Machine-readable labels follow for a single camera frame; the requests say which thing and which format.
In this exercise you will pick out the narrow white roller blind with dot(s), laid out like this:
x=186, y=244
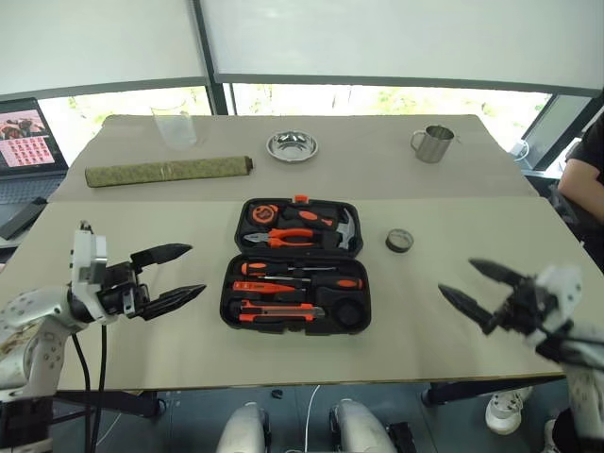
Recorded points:
x=94, y=38

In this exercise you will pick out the clear plastic cup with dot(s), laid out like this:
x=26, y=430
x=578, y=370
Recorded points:
x=175, y=129

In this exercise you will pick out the silver rounded leg shell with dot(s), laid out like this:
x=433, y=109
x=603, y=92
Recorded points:
x=358, y=427
x=243, y=427

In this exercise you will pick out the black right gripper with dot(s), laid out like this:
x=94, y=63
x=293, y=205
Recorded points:
x=528, y=307

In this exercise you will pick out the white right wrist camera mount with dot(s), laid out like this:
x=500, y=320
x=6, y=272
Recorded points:
x=561, y=283

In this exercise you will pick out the flat black device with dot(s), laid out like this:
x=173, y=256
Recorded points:
x=21, y=218

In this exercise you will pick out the black table foot bar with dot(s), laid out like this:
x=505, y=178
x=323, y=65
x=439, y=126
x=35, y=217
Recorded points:
x=122, y=402
x=472, y=390

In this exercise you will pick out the orange black claw hammer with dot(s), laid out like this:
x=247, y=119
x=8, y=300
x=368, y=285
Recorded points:
x=309, y=217

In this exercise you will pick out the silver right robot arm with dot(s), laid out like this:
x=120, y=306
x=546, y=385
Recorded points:
x=585, y=377

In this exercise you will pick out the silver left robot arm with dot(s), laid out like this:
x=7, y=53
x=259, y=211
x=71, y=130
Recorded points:
x=28, y=311

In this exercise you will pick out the rolled green mat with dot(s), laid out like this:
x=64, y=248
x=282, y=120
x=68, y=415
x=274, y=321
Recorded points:
x=165, y=170

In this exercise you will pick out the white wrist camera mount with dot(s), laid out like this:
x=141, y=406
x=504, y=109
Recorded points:
x=561, y=283
x=85, y=245

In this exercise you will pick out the small black floor clip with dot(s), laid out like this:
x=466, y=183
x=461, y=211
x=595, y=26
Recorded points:
x=276, y=393

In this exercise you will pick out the short orange black screwdriver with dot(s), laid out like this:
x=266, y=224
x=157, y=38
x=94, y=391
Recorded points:
x=255, y=269

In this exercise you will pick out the wide white roller blind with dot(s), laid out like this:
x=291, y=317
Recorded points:
x=401, y=35

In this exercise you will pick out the black electrical tape roll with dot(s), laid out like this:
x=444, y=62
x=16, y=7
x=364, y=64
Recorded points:
x=391, y=245

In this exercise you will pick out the white power adapter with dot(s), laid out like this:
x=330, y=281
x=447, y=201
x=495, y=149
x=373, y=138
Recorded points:
x=520, y=150

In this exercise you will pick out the stainless steel bowl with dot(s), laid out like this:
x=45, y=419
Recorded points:
x=291, y=147

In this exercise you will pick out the seated person in black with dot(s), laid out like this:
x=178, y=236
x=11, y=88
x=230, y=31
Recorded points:
x=585, y=160

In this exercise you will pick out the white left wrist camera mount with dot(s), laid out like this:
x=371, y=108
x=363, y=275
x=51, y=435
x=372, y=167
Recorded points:
x=85, y=245

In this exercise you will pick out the black tool case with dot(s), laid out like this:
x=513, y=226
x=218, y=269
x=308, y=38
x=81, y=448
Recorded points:
x=349, y=264

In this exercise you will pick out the stainless steel mug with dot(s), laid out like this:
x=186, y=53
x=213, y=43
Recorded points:
x=431, y=148

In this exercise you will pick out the black floor box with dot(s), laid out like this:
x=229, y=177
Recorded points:
x=401, y=438

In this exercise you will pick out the orange voltage tester pen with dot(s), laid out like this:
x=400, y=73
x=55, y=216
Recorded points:
x=257, y=287

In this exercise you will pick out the white sneaker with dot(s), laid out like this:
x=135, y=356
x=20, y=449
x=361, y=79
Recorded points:
x=506, y=413

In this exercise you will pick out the long orange black screwdriver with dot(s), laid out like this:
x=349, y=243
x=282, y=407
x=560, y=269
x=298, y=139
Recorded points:
x=342, y=283

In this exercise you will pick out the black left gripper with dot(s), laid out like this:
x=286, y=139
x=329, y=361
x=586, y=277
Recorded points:
x=118, y=290

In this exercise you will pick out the dark window frame post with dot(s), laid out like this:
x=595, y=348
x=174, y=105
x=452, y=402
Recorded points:
x=214, y=56

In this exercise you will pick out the orange black utility knife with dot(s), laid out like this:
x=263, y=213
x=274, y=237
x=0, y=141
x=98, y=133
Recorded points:
x=273, y=312

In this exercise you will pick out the open laptop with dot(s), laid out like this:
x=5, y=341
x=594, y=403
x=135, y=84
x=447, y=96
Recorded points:
x=26, y=141

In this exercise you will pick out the orange black tape measure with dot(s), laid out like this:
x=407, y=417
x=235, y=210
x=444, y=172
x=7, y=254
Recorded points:
x=265, y=213

